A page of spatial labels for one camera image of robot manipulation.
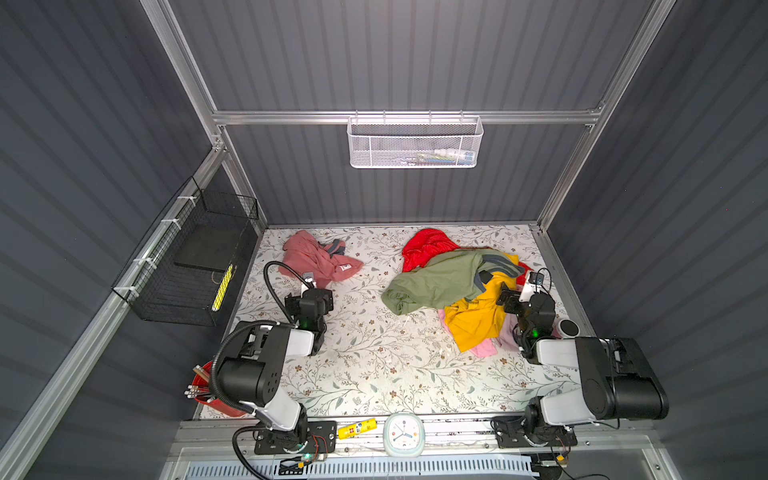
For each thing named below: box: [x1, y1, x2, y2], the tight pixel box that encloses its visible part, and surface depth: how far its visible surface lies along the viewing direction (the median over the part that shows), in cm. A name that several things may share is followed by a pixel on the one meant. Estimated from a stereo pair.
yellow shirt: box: [444, 254, 519, 353], surface depth 91 cm
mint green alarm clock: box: [383, 412, 425, 458], surface depth 73 cm
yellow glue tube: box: [337, 418, 378, 440], surface depth 75 cm
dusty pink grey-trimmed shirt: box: [278, 230, 364, 289], surface depth 106 cm
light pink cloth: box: [437, 309, 498, 358], surface depth 91 cm
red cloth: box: [402, 228, 460, 272], surface depth 110 cm
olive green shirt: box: [381, 248, 525, 315], surface depth 98 cm
